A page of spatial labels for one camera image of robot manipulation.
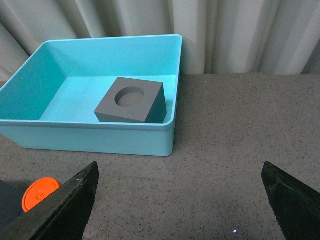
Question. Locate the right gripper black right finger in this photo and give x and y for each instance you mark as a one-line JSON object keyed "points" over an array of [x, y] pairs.
{"points": [[296, 206]]}

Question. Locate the blue plastic box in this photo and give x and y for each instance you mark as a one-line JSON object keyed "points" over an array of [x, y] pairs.
{"points": [[49, 102]]}

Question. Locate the white curtain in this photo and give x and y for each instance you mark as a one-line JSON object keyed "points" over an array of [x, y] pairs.
{"points": [[273, 37]]}

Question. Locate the orange cylinder with white numbers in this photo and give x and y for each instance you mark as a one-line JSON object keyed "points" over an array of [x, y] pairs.
{"points": [[38, 191]]}

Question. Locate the gray cube with square hole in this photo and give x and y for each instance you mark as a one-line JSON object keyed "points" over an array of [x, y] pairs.
{"points": [[10, 203]]}

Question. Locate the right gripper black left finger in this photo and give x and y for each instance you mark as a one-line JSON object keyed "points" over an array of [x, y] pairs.
{"points": [[63, 215]]}

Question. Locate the gray cube with round hole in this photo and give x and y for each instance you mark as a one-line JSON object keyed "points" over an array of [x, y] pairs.
{"points": [[133, 101]]}

